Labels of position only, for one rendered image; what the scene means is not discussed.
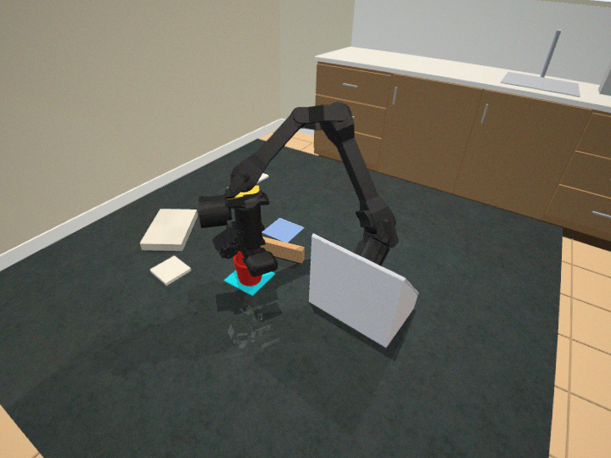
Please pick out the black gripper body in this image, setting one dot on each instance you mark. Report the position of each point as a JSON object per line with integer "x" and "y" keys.
{"x": 260, "y": 261}

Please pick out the yellow rectangular block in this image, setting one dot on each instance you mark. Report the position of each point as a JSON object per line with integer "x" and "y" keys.
{"x": 255, "y": 189}

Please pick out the light brown wooden beam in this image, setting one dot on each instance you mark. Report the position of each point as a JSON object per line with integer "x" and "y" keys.
{"x": 284, "y": 250}

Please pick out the dark red cup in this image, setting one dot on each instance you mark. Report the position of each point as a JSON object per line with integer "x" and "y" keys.
{"x": 243, "y": 274}

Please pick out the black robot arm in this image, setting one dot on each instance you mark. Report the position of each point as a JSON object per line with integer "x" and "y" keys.
{"x": 337, "y": 122}

